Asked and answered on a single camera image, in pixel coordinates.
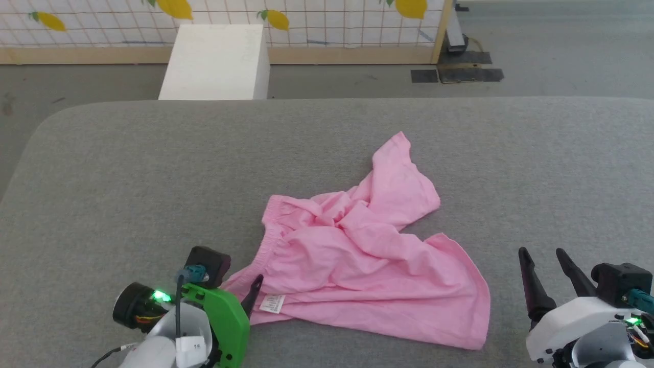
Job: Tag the lemon print partition wooden frame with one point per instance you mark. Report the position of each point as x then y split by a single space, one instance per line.
332 30

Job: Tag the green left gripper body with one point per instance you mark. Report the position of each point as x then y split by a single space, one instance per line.
225 322

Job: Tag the small black floor mat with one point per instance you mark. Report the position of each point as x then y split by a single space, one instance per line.
424 76

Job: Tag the white box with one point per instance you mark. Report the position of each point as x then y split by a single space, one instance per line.
217 64

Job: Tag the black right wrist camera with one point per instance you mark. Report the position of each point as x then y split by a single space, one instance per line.
621 283

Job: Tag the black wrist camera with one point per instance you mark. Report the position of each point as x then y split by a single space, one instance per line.
621 283
209 263

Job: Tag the pink garment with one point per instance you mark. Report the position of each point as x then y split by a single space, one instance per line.
357 266

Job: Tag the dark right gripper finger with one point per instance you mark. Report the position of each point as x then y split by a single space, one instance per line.
534 291
577 278

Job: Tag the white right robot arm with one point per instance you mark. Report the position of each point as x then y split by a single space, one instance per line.
613 342

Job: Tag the grey stand foot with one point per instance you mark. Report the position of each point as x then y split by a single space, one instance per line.
454 38

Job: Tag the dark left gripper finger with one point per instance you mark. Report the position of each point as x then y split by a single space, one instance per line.
253 296

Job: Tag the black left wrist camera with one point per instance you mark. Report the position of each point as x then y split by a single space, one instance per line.
209 263

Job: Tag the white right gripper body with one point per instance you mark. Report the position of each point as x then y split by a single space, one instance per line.
572 322

